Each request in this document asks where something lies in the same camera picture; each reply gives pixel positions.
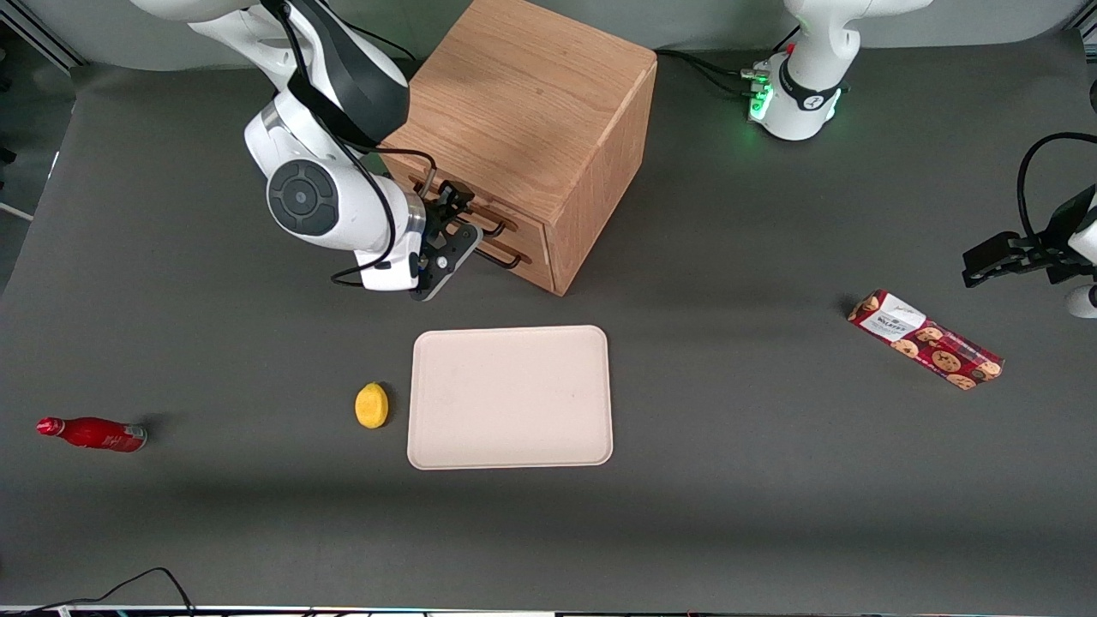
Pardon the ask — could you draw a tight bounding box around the wooden drawer cabinet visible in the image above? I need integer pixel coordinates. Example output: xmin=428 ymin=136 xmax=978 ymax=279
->
xmin=369 ymin=0 xmax=659 ymax=297

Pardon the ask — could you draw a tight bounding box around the red tartan cookie box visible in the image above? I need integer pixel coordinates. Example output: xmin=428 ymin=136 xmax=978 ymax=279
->
xmin=847 ymin=290 xmax=1004 ymax=392

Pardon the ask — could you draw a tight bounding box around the yellow lemon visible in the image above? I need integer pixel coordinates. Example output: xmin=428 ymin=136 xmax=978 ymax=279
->
xmin=355 ymin=382 xmax=390 ymax=429

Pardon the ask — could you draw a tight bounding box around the beige rectangular tray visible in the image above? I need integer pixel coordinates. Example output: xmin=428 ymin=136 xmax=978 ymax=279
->
xmin=407 ymin=325 xmax=614 ymax=471

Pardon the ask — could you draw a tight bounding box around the red bottle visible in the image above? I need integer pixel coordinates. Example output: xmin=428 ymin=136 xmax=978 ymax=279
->
xmin=36 ymin=416 xmax=148 ymax=453

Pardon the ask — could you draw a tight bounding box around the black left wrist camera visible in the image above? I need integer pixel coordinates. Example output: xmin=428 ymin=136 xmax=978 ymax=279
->
xmin=1033 ymin=201 xmax=1089 ymax=262

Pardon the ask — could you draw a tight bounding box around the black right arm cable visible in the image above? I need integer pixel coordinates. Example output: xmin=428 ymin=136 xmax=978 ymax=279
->
xmin=261 ymin=0 xmax=440 ymax=288

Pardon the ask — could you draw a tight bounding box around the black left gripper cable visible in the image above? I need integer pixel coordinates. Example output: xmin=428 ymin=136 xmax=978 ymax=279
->
xmin=1016 ymin=132 xmax=1097 ymax=245

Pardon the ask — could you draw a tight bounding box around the black right base cable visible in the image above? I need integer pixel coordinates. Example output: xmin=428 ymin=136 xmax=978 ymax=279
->
xmin=343 ymin=21 xmax=421 ymax=63

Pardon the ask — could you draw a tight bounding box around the black base cable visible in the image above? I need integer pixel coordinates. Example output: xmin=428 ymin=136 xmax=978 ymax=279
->
xmin=343 ymin=21 xmax=421 ymax=63
xmin=656 ymin=47 xmax=772 ymax=99

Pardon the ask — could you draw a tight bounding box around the black left base cable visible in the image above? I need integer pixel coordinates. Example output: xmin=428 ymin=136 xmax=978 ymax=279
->
xmin=656 ymin=47 xmax=772 ymax=99

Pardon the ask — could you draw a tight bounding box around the black cable at table edge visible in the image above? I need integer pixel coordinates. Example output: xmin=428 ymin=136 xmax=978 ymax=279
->
xmin=0 ymin=566 xmax=198 ymax=617

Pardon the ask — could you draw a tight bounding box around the aluminium frame rail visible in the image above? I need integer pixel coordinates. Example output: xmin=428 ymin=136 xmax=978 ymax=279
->
xmin=0 ymin=0 xmax=87 ymax=74

